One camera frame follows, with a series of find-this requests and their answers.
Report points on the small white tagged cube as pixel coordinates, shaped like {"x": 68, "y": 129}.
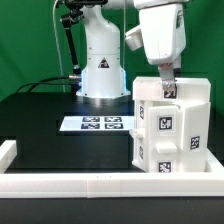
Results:
{"x": 150, "y": 89}

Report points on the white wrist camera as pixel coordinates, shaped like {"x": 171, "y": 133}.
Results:
{"x": 134, "y": 39}

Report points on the white cabinet box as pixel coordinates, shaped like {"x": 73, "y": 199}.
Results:
{"x": 194, "y": 134}

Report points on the white cabinet top panel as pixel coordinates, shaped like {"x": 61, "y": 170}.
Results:
{"x": 164, "y": 134}

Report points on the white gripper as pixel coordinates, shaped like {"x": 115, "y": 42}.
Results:
{"x": 163, "y": 34}

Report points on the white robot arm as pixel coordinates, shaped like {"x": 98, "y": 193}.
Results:
{"x": 103, "y": 78}

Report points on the white U-shaped frame border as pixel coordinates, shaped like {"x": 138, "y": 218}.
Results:
{"x": 95, "y": 185}

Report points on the white base tag plate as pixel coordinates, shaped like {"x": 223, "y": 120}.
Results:
{"x": 97, "y": 123}

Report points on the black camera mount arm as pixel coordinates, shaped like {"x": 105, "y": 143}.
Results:
{"x": 73, "y": 17}

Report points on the white cabinet door panel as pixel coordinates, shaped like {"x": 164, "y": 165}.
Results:
{"x": 138, "y": 133}

